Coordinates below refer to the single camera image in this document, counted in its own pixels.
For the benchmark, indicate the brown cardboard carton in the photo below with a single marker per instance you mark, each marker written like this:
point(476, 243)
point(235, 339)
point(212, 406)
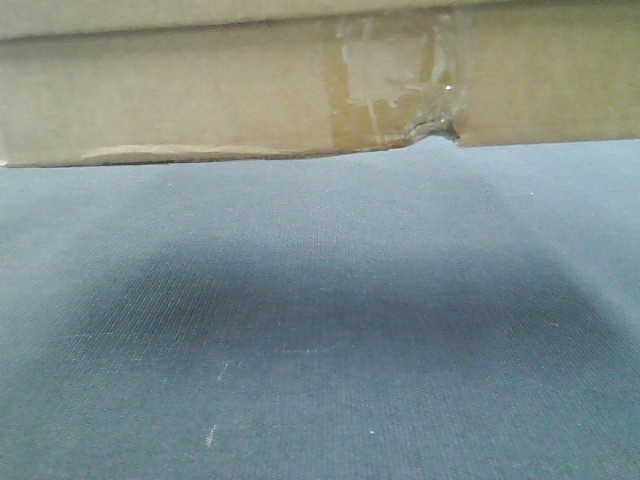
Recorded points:
point(92, 83)

